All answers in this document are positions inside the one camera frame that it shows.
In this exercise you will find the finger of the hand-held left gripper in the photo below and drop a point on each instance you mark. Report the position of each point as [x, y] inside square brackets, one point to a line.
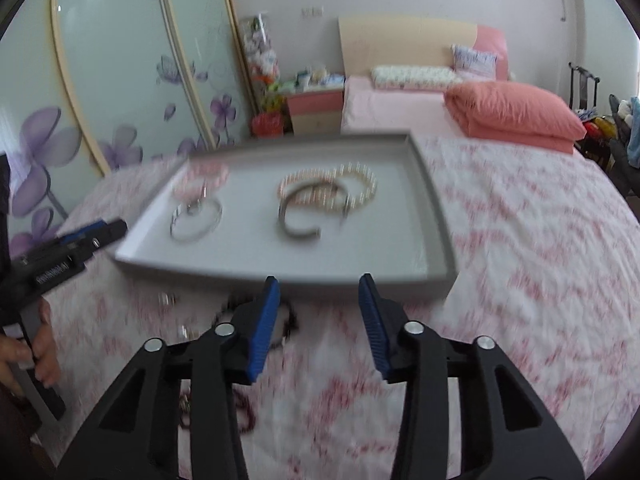
[107, 235]
[82, 232]

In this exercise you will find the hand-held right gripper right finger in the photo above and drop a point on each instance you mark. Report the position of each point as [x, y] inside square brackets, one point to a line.
[375, 330]

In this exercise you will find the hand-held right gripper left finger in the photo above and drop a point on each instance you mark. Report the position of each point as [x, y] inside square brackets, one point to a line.
[262, 330]

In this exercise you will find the silver cuff bangle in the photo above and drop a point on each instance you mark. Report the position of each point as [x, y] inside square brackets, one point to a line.
[300, 237]

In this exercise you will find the grey cardboard tray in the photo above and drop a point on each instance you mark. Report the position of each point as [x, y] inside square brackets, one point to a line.
[390, 210]

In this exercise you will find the person's left forearm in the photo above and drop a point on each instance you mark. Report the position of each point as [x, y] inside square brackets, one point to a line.
[15, 422]

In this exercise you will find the person's left hand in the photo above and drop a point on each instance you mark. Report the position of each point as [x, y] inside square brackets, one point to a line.
[47, 355]

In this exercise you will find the pink floral bed sheet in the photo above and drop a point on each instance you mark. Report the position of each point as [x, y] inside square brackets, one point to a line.
[525, 260]

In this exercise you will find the wardrobe with purple flower doors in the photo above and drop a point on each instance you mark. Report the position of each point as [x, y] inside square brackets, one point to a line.
[125, 60]

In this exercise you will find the red bin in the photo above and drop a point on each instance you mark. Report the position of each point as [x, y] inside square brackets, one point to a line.
[267, 125]

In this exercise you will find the pink and white nightstand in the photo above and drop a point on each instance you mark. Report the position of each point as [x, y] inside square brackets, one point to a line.
[315, 110]

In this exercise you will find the glass column of plush toys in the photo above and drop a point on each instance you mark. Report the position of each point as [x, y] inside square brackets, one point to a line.
[260, 50]

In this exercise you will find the blue cloth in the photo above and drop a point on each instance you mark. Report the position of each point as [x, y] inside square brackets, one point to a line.
[332, 80]

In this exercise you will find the patterned flat pillow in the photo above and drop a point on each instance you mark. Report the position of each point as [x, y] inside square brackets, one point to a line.
[415, 76]

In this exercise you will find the folded salmon duvet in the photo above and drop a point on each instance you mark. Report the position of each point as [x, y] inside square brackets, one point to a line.
[515, 110]

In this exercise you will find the small white blue pillow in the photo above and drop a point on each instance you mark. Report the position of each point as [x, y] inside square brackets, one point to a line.
[472, 60]

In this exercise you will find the beige and pink headboard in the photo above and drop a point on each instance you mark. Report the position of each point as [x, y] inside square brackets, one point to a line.
[400, 40]

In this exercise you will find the dark office chair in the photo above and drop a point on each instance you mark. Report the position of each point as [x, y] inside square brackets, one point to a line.
[620, 160]

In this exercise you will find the red and yellow toys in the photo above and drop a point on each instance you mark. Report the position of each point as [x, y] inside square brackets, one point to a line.
[597, 125]

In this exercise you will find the dark wooden chair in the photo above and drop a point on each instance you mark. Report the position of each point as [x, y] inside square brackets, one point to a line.
[582, 85]

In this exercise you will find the blue garment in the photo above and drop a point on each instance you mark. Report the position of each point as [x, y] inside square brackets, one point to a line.
[635, 130]

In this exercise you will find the white plush toy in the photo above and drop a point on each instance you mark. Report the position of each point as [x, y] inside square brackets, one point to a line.
[622, 108]

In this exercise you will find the white wall switch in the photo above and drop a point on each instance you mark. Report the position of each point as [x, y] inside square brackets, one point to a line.
[312, 11]

